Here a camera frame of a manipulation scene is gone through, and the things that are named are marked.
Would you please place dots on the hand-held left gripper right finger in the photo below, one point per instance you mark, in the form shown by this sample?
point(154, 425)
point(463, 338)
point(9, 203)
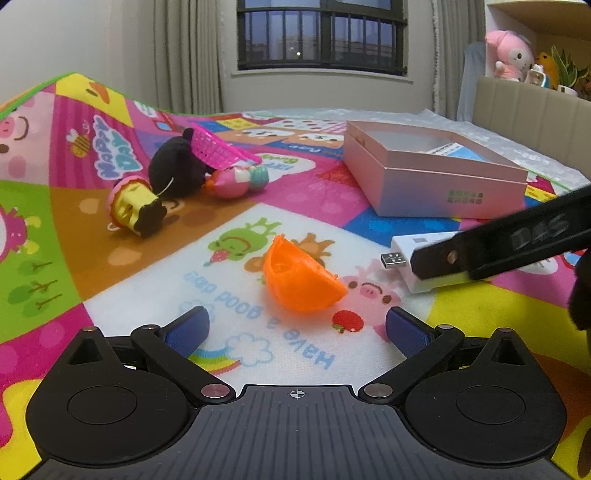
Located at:
point(406, 332)

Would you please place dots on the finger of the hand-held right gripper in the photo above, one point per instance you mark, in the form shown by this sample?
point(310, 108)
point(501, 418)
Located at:
point(508, 240)

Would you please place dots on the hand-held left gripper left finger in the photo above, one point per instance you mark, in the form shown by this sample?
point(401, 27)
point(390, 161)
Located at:
point(187, 330)

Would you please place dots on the white USB adapter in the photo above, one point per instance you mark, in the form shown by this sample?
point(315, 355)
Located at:
point(415, 244)

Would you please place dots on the pink cardboard box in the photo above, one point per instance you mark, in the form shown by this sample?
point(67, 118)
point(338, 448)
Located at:
point(415, 194)

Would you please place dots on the orange plastic half shell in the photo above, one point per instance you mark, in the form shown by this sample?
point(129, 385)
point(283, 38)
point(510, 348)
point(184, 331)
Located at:
point(295, 281)

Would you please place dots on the pink doll figure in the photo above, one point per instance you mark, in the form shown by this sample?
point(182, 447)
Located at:
point(231, 182)

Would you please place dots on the black plush toy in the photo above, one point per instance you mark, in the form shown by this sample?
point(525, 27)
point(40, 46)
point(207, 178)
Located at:
point(178, 168)

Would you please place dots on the pink plastic toy basket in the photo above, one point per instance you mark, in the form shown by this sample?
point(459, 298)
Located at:
point(214, 147)

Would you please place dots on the person's right hand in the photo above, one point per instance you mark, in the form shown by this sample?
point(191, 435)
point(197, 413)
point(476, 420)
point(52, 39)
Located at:
point(582, 295)

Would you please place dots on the colourful cartoon play mat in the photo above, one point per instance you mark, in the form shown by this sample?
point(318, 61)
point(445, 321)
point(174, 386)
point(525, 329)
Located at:
point(115, 277)

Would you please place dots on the blue and white packet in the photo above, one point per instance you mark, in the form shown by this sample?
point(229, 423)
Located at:
point(461, 152)

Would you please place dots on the beige padded headboard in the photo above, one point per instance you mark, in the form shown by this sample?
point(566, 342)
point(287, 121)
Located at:
point(531, 115)

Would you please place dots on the yellow pink cupcake toy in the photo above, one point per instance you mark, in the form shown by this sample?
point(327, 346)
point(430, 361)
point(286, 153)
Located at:
point(129, 207)

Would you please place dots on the small white toy bottle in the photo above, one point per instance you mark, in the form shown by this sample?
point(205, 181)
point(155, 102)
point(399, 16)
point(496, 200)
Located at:
point(536, 76)

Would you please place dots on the yellow plush toy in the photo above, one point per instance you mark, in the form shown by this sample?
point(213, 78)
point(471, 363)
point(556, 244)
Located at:
point(547, 64)

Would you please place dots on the green potted plant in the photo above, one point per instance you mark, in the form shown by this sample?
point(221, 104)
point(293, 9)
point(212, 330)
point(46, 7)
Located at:
point(572, 69)

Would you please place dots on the pink plush toy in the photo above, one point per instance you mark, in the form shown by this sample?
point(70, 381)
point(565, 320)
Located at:
point(510, 55)

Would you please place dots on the beige curtain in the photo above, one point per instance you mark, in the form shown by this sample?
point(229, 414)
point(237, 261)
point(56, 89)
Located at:
point(455, 60)
point(187, 55)

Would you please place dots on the dark framed window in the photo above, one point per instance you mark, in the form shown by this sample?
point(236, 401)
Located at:
point(318, 37)

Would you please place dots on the wooden wall shelf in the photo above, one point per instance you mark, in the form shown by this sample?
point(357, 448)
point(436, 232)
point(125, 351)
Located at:
point(545, 2)

